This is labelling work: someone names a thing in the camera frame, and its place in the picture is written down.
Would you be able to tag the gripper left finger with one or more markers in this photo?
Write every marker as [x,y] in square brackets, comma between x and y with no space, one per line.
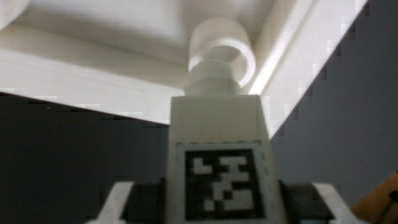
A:
[113,209]

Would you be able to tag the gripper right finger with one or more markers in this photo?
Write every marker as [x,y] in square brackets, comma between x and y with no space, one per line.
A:
[337,205]

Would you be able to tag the white table leg with tag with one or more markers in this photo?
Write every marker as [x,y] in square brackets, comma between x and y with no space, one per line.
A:
[223,185]

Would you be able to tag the white square table top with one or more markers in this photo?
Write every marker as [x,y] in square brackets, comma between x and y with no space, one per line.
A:
[95,52]

